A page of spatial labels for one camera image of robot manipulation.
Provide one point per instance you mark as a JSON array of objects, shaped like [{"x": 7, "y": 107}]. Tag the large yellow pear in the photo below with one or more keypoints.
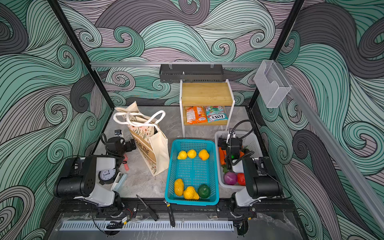
[{"x": 191, "y": 194}]

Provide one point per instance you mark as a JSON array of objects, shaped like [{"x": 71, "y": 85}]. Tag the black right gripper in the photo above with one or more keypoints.
[{"x": 224, "y": 142}]

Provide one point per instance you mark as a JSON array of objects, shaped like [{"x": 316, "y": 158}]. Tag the yellow starfruit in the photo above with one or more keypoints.
[{"x": 179, "y": 187}]

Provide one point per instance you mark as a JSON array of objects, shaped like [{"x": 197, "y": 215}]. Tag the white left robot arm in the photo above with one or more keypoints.
[{"x": 95, "y": 179}]

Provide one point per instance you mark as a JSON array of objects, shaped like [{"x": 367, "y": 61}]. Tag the pink handled brush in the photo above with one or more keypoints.
[{"x": 121, "y": 178}]

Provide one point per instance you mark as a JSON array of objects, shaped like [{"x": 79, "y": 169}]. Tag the white wooden shelf rack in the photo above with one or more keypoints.
[{"x": 206, "y": 94}]

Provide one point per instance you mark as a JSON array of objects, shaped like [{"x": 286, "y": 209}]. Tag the yellow lemon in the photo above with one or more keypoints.
[
  {"x": 182, "y": 155},
  {"x": 192, "y": 154}
]

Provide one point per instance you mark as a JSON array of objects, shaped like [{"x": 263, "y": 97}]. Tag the white slotted cable duct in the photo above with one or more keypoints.
[{"x": 150, "y": 226}]

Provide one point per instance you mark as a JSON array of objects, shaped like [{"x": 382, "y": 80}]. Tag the red tomato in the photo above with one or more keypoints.
[{"x": 241, "y": 179}]

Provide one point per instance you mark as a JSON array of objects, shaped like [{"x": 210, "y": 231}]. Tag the orange Fox's candy bag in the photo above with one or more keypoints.
[{"x": 196, "y": 115}]

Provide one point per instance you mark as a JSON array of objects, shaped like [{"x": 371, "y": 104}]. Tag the cream floral tote bag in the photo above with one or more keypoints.
[{"x": 150, "y": 139}]

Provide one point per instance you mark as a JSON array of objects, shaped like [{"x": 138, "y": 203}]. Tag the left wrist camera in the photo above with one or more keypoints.
[{"x": 118, "y": 133}]

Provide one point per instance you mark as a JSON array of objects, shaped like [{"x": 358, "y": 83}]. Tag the orange carrot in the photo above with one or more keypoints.
[{"x": 222, "y": 156}]

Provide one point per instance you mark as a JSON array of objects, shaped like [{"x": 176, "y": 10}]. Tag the teal plastic basket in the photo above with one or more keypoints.
[{"x": 193, "y": 172}]

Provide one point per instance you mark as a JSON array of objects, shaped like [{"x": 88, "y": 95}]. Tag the purple onion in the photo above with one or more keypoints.
[{"x": 230, "y": 178}]

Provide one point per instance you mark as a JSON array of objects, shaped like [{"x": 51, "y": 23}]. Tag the white plastic basket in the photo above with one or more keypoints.
[{"x": 251, "y": 142}]

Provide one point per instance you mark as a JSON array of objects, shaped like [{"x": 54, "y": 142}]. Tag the clear acrylic wall holder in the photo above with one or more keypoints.
[{"x": 272, "y": 82}]

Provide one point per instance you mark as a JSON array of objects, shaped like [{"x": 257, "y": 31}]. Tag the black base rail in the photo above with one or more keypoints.
[{"x": 225, "y": 208}]

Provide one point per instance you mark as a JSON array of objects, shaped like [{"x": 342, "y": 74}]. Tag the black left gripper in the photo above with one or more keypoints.
[{"x": 128, "y": 147}]

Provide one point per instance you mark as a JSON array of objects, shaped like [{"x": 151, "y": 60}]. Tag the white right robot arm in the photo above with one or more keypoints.
[{"x": 247, "y": 173}]

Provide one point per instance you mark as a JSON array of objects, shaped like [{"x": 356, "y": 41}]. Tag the green avocado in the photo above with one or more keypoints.
[{"x": 204, "y": 191}]

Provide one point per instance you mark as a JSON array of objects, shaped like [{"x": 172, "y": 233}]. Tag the black adjustable wrench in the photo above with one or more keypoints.
[{"x": 170, "y": 212}]

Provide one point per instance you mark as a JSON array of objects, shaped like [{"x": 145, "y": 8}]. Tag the black alarm clock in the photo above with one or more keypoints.
[{"x": 107, "y": 177}]

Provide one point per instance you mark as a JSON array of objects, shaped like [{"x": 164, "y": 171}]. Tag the teal Fox's candy bag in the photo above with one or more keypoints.
[{"x": 215, "y": 113}]

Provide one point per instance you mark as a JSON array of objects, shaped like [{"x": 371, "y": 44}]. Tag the yellow orange peach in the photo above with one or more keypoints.
[{"x": 204, "y": 155}]

